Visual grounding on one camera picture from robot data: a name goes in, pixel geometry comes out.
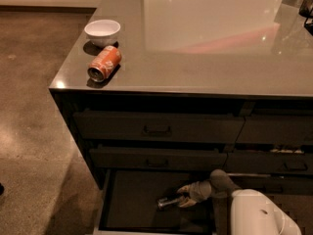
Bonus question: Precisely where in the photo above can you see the open bottom left drawer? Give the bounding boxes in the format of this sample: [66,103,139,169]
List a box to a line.
[93,169,216,235]

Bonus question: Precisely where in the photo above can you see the orange soda can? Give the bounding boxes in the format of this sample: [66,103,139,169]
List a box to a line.
[87,46,122,82]

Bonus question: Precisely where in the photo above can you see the middle left drawer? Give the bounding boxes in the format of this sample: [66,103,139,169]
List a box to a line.
[90,147,227,171]

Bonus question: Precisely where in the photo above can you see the bottom right drawer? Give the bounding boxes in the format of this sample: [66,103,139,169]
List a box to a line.
[229,173,313,196]

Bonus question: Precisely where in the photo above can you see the dark kitchen counter cabinet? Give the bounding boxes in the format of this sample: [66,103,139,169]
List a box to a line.
[50,0,313,235]

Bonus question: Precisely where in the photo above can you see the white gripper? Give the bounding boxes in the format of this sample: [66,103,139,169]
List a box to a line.
[177,181,212,208]

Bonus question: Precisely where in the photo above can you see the white ceramic bowl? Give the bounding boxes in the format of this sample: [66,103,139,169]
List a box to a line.
[84,20,120,48]

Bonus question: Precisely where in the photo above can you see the top left drawer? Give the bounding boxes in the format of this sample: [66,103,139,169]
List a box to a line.
[73,111,245,143]

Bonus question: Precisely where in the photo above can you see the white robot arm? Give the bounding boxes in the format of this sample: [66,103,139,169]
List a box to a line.
[177,169,302,235]

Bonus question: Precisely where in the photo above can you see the middle right drawer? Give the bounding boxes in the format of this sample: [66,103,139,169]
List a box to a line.
[224,151,313,175]

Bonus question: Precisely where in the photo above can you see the top right drawer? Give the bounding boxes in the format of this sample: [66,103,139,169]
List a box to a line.
[237,115,313,146]

